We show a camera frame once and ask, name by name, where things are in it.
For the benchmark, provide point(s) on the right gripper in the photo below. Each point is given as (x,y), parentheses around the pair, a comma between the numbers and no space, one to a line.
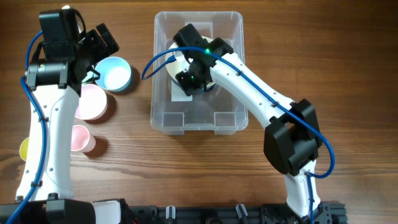
(185,81)

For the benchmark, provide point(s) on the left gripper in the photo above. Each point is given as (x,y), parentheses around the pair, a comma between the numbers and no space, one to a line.
(103,49)

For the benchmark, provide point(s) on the cream beige bowl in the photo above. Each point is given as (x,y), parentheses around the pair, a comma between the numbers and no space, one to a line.
(177,67)

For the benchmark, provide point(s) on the light blue small bowl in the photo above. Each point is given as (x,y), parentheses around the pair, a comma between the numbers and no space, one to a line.
(115,74)

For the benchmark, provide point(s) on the pink small bowl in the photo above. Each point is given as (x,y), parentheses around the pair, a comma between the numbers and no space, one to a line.
(93,103)

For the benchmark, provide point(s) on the pink cup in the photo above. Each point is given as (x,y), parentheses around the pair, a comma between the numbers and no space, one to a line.
(82,140)

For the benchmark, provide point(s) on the dark blue bowl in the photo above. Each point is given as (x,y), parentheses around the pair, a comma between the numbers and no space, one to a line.
(209,88)

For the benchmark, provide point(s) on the mint green small bowl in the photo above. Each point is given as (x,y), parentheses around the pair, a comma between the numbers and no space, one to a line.
(91,77)

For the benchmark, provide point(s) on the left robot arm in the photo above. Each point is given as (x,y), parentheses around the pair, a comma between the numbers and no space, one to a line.
(55,70)

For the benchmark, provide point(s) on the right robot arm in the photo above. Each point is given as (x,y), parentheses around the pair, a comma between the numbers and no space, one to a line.
(290,142)

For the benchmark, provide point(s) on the clear plastic storage container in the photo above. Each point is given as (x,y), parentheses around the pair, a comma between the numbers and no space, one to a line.
(217,110)

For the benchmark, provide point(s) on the yellow cup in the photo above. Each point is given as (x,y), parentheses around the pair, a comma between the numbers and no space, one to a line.
(23,149)

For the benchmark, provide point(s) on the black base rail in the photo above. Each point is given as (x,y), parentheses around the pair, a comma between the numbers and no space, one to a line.
(278,213)

